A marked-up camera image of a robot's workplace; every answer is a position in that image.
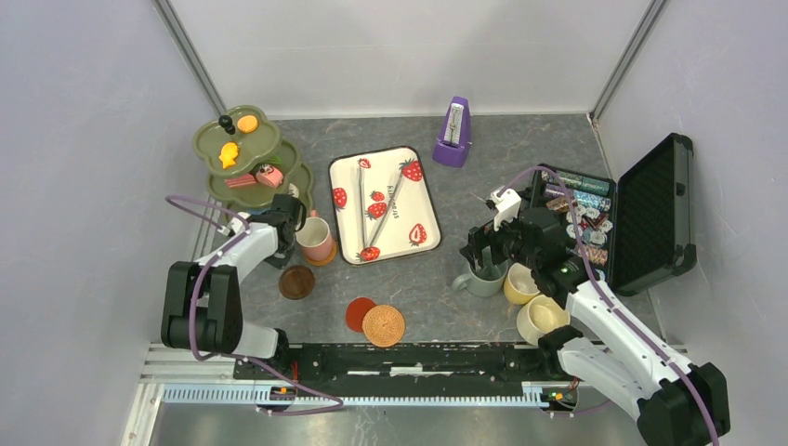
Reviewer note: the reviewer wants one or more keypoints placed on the pink ceramic mug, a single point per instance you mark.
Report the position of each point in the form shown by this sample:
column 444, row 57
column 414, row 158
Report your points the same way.
column 314, row 232

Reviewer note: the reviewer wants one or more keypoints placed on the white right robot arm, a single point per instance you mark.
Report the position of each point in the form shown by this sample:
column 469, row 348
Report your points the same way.
column 672, row 400

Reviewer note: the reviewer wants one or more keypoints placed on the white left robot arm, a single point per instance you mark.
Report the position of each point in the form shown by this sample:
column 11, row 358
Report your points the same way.
column 203, row 310

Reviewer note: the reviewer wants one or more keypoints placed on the open black case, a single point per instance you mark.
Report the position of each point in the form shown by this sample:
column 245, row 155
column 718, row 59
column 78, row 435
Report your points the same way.
column 637, row 230

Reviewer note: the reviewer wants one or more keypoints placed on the green white cake slice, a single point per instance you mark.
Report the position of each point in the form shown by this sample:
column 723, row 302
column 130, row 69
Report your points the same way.
column 275, row 160

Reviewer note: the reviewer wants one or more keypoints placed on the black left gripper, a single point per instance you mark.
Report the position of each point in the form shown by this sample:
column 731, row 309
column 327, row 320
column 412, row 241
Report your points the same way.
column 282, row 261

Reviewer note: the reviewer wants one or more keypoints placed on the green tiered dessert stand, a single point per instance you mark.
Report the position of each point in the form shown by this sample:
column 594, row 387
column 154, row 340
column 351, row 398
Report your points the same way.
column 255, row 148

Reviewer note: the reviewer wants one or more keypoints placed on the purple metronome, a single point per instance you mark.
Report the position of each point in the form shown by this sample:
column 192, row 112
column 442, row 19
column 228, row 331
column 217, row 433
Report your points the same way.
column 454, row 140

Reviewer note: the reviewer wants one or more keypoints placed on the cream ceramic mug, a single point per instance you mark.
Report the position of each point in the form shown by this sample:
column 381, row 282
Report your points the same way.
column 539, row 317

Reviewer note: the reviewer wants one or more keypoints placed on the grey ceramic mug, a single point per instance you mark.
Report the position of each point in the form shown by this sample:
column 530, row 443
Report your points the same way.
column 484, row 282

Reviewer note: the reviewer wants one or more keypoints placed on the pink cake slice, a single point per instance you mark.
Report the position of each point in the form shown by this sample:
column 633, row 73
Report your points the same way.
column 241, row 181

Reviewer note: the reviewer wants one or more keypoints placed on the woven round coaster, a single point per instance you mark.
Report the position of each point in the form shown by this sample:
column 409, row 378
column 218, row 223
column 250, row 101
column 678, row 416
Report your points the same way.
column 384, row 326

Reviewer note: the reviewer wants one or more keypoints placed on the yellow ceramic mug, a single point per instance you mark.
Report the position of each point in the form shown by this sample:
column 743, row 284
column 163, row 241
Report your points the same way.
column 519, row 285

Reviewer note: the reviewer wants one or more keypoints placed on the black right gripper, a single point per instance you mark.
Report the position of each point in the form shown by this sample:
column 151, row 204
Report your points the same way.
column 490, row 237

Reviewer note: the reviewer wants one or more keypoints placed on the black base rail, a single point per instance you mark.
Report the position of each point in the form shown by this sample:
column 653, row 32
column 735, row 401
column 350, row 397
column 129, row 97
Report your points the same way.
column 487, row 369

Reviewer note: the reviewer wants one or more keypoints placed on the dark brown round coaster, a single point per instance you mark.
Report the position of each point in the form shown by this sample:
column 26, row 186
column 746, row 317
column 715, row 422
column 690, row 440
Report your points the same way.
column 296, row 282

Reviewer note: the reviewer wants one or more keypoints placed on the red round coaster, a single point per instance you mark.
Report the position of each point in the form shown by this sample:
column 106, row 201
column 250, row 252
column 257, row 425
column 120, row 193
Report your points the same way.
column 356, row 311

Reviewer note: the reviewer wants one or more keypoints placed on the round orange biscuit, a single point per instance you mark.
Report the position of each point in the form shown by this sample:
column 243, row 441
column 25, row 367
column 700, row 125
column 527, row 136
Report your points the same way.
column 247, row 124

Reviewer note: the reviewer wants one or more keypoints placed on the light brown round coaster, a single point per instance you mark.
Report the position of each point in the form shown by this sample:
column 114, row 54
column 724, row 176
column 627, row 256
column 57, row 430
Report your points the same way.
column 320, row 255

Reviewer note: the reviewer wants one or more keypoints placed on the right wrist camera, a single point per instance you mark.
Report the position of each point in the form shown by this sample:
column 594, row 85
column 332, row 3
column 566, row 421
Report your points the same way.
column 506, row 203

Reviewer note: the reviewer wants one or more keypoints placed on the strawberry print serving tray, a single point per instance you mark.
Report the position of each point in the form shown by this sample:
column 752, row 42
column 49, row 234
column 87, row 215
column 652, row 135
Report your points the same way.
column 383, row 206

